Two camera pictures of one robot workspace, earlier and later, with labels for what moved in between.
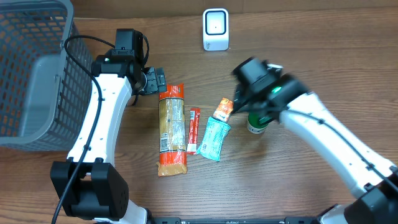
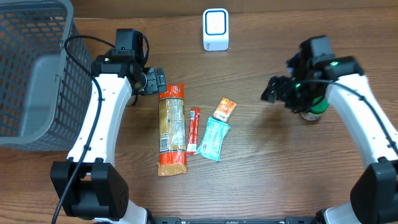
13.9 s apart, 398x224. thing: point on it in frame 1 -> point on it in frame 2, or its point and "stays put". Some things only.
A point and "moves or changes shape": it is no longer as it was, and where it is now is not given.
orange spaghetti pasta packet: (172, 157) stays put
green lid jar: (254, 123) moves or changes shape
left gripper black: (156, 80) stays put
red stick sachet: (193, 126) stays put
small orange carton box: (224, 109) stays put
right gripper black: (241, 101) -> (276, 88)
